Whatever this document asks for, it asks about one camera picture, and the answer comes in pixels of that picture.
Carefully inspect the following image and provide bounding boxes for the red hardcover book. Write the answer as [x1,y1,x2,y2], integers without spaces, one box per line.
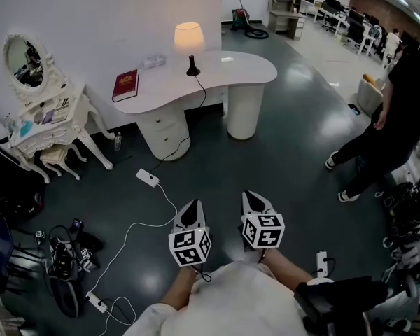
[111,69,141,104]

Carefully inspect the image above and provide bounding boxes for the black looped cable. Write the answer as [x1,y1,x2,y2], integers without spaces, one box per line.
[106,295,138,328]

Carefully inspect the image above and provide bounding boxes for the person's right forearm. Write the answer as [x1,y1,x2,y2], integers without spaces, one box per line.
[258,248,318,292]

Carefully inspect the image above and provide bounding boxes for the beige armchair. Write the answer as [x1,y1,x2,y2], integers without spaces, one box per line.
[356,73,385,116]

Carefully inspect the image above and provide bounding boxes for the black white printed box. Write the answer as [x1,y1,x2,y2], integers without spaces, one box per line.
[51,97,74,123]

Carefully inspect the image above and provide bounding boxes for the white ornate dressing table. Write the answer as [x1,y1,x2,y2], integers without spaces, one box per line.
[6,82,116,185]

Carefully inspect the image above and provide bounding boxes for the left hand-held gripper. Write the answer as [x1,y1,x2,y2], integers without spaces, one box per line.
[167,198,214,268]

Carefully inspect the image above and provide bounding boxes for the heap of grippers and cables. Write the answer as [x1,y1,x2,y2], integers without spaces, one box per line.
[34,217,105,319]

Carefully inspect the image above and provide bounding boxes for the white cushioned stool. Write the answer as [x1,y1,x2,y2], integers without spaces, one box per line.
[39,141,89,182]

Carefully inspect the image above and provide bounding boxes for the white power strip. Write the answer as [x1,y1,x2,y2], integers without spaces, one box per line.
[85,290,110,314]
[135,167,161,189]
[316,251,328,279]

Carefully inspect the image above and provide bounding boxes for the white shade table lamp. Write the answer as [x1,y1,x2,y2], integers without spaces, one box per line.
[173,22,207,77]

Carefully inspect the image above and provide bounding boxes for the white curved desk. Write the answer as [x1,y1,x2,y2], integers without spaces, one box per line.
[112,50,279,162]

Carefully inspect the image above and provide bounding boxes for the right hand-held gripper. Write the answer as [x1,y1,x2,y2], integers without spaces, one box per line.
[240,190,286,250]

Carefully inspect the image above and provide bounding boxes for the white oval framed mirror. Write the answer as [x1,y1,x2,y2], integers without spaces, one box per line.
[2,33,62,102]

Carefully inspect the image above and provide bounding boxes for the white tissue box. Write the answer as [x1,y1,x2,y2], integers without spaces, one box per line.
[143,55,167,70]

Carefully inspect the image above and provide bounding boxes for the black lamp cable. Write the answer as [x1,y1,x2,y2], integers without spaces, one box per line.
[148,74,208,175]

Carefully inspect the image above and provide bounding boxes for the black bag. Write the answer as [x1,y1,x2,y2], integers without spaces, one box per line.
[0,116,47,223]

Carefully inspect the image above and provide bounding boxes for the blue cloth item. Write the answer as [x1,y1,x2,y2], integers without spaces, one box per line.
[17,120,35,139]

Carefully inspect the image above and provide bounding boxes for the row of office desks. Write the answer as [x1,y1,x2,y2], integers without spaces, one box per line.
[300,0,420,61]

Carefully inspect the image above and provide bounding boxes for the black boxy device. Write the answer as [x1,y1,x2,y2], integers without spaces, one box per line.
[293,275,388,336]

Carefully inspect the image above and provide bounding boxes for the person's white shirt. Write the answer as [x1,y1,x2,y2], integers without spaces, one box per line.
[122,260,334,336]

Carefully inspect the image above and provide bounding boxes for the red vacuum cleaner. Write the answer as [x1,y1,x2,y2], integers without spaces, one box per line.
[230,0,270,40]

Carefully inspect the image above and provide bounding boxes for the wooden desk with hutch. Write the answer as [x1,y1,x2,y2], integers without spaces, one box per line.
[267,0,307,41]

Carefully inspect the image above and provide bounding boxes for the pile of black equipment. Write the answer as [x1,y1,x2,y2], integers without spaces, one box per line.
[380,178,420,295]

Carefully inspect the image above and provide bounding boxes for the white power cable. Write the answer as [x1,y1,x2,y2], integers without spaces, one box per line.
[89,183,179,295]

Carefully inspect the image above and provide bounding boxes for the person's left forearm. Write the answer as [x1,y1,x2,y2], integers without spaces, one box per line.
[160,265,201,309]

